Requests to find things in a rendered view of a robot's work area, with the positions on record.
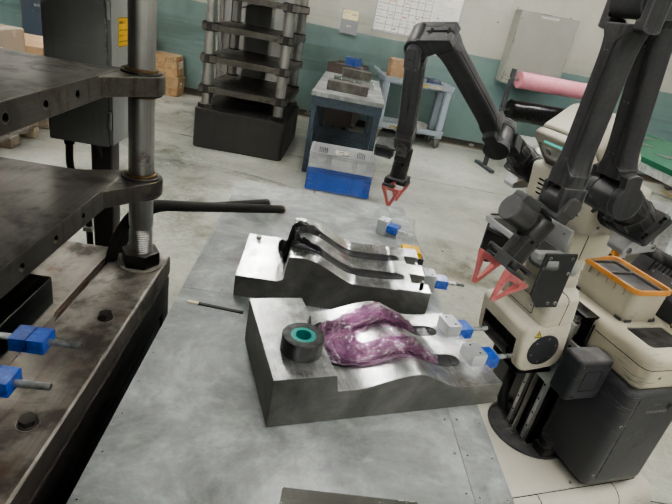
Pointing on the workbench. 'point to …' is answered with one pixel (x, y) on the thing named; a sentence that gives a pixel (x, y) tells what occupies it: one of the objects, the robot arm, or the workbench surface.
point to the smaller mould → (330, 498)
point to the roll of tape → (302, 342)
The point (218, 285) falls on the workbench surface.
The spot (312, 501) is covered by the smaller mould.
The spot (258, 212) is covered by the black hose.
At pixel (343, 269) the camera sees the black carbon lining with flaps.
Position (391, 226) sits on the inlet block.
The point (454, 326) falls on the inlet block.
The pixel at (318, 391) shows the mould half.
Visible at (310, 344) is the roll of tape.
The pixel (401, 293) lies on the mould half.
